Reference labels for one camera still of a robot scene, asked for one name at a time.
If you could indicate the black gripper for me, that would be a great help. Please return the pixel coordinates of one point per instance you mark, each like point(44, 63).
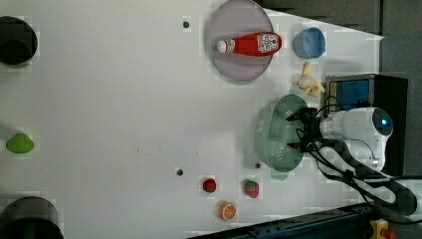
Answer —
point(311, 131)

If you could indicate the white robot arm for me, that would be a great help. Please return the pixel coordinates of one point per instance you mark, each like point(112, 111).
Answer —
point(350, 147)

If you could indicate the peeled banana toy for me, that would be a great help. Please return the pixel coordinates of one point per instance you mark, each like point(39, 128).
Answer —
point(308, 83)

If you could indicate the black toaster oven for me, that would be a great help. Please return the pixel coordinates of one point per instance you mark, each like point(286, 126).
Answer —
point(385, 92)

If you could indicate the red strawberry toy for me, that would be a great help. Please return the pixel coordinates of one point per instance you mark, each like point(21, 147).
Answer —
point(252, 188)

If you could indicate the blue bowl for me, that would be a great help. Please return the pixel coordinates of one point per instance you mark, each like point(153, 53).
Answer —
point(309, 43)

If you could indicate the red ketchup bottle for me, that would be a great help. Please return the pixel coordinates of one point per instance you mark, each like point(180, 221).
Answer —
point(259, 44)

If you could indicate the red round fruit toy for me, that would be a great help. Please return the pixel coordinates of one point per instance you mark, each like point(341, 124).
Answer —
point(209, 185)

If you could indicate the orange slice toy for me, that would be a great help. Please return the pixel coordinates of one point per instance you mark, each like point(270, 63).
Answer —
point(227, 211)

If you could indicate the purple round plate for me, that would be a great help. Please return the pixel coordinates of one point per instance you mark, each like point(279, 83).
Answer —
point(237, 18)

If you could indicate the green pepper toy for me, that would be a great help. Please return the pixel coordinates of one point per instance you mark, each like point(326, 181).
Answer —
point(20, 143)

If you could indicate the black cylinder lower left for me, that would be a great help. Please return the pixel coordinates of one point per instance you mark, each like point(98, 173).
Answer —
point(30, 217)

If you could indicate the black cylinder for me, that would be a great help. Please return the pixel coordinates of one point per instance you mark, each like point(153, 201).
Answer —
point(18, 41)
point(30, 217)

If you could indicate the black cylinder upper left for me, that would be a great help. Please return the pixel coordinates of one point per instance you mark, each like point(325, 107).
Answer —
point(18, 41)

